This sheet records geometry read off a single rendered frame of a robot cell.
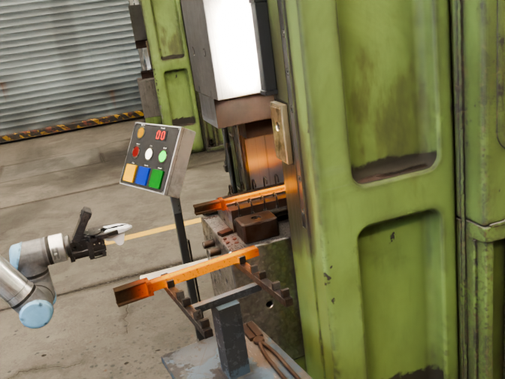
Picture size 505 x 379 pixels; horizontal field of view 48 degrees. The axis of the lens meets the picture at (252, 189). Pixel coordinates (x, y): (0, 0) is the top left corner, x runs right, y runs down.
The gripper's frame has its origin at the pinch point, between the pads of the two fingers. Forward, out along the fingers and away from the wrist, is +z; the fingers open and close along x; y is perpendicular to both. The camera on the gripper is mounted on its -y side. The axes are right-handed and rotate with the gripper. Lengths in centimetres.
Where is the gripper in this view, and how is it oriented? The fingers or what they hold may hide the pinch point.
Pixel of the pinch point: (128, 225)
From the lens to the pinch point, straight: 190.0
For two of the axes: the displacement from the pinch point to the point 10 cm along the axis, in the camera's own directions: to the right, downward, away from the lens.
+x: 3.2, 2.6, -9.1
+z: 9.4, -2.2, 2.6
